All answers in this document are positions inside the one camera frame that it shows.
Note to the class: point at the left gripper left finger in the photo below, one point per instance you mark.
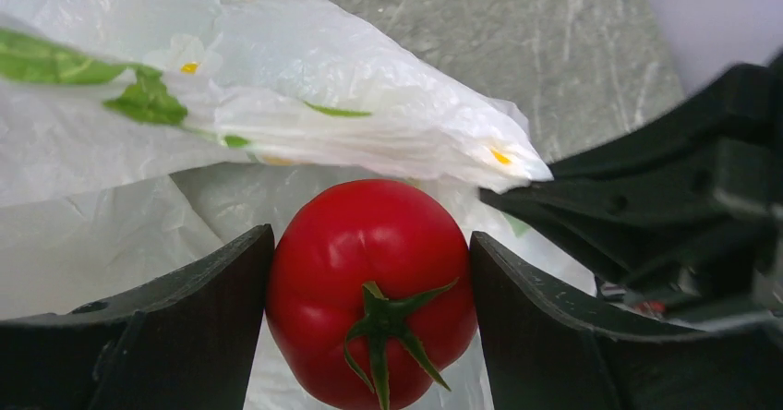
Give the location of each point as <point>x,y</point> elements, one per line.
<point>185,340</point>

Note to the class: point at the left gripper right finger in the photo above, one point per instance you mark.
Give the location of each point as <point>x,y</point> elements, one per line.
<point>548,345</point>

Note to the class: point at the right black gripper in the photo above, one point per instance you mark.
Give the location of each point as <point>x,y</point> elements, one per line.
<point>691,229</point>

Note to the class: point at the red fake tomato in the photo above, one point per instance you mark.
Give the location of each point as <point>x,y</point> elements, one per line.
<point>370,295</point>

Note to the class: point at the white printed plastic bag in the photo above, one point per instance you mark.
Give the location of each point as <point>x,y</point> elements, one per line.
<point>140,135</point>

